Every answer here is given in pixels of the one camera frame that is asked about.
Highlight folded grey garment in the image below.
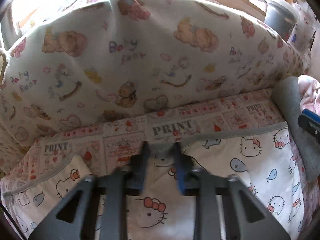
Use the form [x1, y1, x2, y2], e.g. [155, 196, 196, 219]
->
[272, 76, 319, 182]

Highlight pink print bed sheet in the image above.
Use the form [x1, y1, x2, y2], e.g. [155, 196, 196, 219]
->
[1, 89, 319, 239]

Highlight grey lidded jar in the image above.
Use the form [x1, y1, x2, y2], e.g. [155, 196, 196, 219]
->
[264, 0, 298, 42]

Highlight folded pink garment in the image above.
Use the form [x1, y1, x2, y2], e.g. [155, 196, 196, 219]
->
[298, 75, 320, 115]

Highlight baby bear patterned headboard cover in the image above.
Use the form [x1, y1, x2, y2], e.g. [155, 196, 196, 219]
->
[1, 0, 301, 172]

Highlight white Hello Kitty pants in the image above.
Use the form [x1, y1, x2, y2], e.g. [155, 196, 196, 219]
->
[1, 122, 304, 239]

